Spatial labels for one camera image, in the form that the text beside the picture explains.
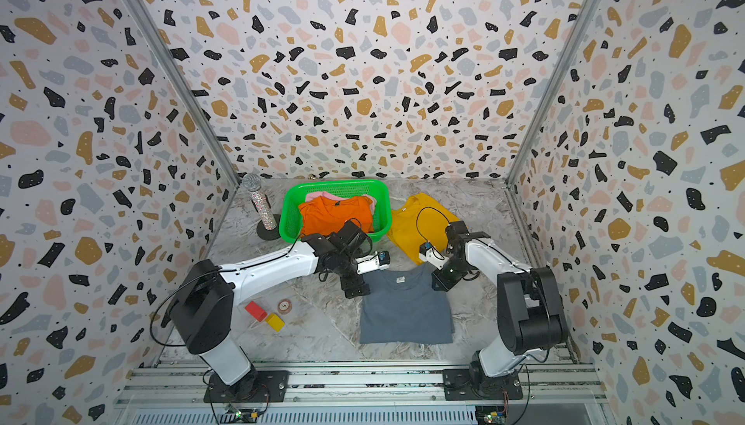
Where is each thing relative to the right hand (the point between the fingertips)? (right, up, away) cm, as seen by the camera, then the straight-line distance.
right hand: (440, 282), depth 90 cm
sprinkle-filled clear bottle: (-55, +30, -9) cm, 63 cm away
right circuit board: (+9, -27, -19) cm, 35 cm away
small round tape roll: (-47, -6, -3) cm, 48 cm away
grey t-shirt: (-12, -6, -5) cm, 14 cm away
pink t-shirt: (-44, +28, +19) cm, 56 cm away
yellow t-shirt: (-6, +20, -3) cm, 21 cm away
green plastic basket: (-52, +28, +19) cm, 62 cm away
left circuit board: (-51, -27, -20) cm, 61 cm away
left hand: (-22, +4, -5) cm, 23 cm away
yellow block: (-49, -10, -6) cm, 50 cm away
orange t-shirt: (-39, +20, +16) cm, 46 cm away
